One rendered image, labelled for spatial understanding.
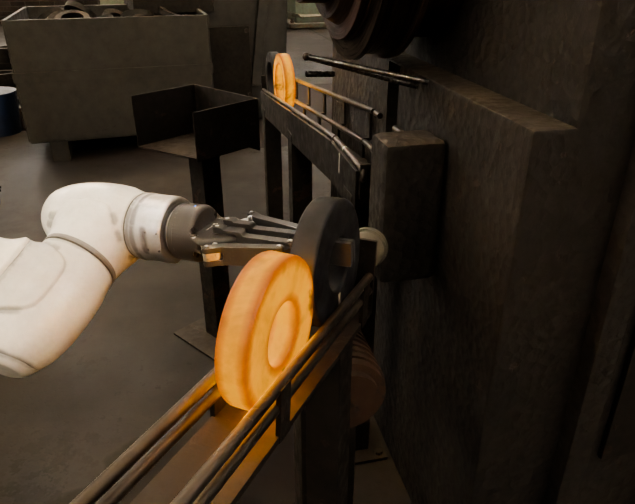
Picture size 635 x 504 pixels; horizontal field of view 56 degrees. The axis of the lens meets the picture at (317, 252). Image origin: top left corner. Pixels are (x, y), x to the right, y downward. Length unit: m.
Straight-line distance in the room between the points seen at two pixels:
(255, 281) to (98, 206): 0.34
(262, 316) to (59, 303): 0.30
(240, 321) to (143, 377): 1.24
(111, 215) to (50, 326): 0.16
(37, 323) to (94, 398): 0.98
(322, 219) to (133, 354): 1.26
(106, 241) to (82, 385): 1.01
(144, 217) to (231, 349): 0.31
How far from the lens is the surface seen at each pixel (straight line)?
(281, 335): 0.62
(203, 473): 0.47
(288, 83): 1.95
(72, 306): 0.76
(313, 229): 0.65
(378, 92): 1.26
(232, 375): 0.53
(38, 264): 0.76
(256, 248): 0.69
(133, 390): 1.71
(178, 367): 1.76
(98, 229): 0.80
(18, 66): 3.52
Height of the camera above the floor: 1.06
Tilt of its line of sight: 27 degrees down
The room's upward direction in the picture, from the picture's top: straight up
